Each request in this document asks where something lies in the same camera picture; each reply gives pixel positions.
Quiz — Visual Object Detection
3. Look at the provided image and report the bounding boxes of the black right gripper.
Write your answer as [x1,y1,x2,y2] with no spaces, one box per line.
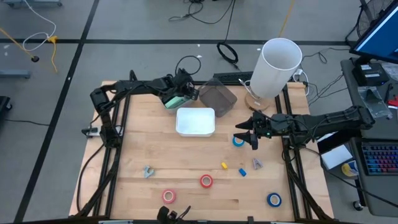
[233,110,276,150]

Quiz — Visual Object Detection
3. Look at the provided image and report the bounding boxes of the mint green stapler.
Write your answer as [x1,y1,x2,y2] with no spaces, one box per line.
[164,95,187,110]

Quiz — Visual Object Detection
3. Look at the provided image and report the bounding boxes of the red tape roll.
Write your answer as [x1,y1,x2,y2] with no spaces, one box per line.
[200,174,214,189]

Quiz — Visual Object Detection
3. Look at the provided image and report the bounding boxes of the dark blue tape roll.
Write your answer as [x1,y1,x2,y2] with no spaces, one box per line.
[266,192,283,208]

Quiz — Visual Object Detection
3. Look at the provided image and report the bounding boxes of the pink tape roll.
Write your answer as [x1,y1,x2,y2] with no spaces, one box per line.
[161,189,177,205]

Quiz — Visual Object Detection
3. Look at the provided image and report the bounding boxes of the smoky dark grey plastic bin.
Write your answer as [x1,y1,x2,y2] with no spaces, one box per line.
[198,77,238,118]

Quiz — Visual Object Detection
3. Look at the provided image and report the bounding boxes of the white plastic bin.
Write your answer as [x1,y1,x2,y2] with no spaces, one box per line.
[175,107,216,138]

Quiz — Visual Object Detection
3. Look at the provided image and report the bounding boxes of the black keyboard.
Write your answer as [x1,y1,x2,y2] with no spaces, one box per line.
[213,71,254,85]

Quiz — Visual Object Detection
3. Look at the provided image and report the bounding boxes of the white power adapter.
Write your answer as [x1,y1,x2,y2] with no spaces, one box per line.
[292,68,310,97]

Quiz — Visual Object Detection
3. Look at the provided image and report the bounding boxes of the white cardboard box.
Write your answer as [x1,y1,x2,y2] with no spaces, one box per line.
[320,144,354,170]

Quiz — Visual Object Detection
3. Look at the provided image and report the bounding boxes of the yellow and blue roll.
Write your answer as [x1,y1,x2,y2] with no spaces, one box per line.
[341,161,359,177]

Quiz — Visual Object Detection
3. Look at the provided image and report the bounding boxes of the clear plastic bag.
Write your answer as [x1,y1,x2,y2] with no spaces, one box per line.
[357,86,393,119]

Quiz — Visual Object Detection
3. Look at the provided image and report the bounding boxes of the grey side desk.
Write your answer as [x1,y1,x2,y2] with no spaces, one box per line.
[340,57,398,218]

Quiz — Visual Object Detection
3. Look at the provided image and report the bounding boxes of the black mini computer box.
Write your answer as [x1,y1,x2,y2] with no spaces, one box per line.
[351,63,389,87]

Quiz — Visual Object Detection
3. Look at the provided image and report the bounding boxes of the rainbow backlit keyboard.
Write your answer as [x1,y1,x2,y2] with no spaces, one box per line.
[360,143,398,177]

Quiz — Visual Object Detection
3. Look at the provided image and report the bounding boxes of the computer monitor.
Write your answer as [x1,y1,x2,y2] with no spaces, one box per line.
[349,0,398,65]

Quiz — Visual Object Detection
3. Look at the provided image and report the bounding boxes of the black floor fan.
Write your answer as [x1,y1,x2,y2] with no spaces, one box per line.
[356,0,394,38]

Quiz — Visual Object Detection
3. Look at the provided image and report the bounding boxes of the grey cart foot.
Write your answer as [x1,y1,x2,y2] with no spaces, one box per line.
[0,70,32,79]
[2,0,63,9]

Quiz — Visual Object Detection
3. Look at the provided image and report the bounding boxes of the black wheeled base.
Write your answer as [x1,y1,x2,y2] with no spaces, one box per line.
[0,95,13,122]

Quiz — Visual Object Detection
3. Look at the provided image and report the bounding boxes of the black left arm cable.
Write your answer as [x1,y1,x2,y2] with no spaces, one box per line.
[175,55,202,77]

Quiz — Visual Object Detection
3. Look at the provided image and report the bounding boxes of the coiled black cable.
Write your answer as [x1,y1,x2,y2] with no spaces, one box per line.
[216,42,239,65]

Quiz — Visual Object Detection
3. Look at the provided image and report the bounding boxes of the black floor cable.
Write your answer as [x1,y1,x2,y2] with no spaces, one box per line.
[167,0,237,43]

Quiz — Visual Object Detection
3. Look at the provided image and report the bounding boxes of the yellow hanging cable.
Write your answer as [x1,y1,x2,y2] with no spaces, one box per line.
[278,0,296,38]

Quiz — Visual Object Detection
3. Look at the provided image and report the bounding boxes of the black aluminium table frame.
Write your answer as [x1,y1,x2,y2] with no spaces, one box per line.
[76,70,335,224]

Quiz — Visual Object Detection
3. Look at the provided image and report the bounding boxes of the yellow floor cable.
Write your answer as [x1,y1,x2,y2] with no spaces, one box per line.
[0,26,60,74]

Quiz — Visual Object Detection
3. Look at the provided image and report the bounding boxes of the white floor cable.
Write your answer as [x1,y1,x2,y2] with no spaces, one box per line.
[22,0,58,52]

